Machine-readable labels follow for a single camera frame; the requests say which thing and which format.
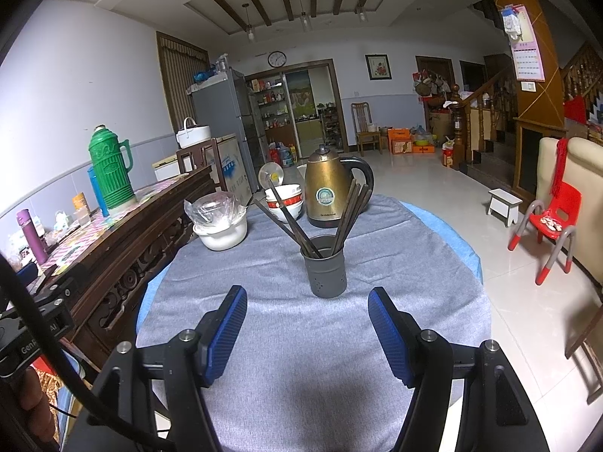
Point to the white chest freezer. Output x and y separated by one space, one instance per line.
233 169

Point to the round wall clock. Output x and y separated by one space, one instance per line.
277 59

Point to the white bowl with red mark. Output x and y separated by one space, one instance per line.
293 213

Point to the grey tablecloth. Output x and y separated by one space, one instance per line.
292 339

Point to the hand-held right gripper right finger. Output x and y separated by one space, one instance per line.
391 334

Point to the blue water jug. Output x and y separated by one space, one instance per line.
285 155

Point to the grey refrigerator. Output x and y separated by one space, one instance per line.
221 108

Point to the person's left hand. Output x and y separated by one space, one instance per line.
37 405

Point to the patterned table runner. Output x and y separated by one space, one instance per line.
94 230

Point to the brown striped curtain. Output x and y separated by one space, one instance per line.
181 80

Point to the wooden staircase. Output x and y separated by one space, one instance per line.
480 122

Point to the yellow cup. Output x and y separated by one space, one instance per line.
81 207

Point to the bundle of dark wooden chopsticks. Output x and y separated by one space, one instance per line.
287 226
351 216

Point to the blue table cover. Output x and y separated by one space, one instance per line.
452 240

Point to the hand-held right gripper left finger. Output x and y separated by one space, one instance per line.
226 334

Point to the golden electric kettle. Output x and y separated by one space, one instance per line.
325 183

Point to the grey chopstick holder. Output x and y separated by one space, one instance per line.
325 273

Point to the red plastic child chair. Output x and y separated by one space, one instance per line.
560 207

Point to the blue bottle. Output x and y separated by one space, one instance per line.
95 193

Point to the purple bottle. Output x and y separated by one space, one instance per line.
33 240

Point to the white foam box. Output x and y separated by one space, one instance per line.
167 169

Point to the framed flower picture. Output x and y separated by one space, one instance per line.
378 67

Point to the carved dark wooden sideboard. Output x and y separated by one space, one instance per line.
132 245

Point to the pink wall calendar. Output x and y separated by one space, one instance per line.
527 52

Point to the small white stool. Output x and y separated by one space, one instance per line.
504 200

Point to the clear plastic bag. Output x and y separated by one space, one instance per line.
212 209

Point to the dark wooden door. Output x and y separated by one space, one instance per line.
436 80

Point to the green thermos flask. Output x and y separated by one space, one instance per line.
110 174

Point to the orange cardboard box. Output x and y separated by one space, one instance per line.
400 141

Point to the white ceramic pot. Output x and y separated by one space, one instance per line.
221 238

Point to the round white disc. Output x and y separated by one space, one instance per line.
271 175

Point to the white bowl with red band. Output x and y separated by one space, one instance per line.
292 201

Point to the pendant ceiling lamp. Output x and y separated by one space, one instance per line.
304 21
249 33
362 13

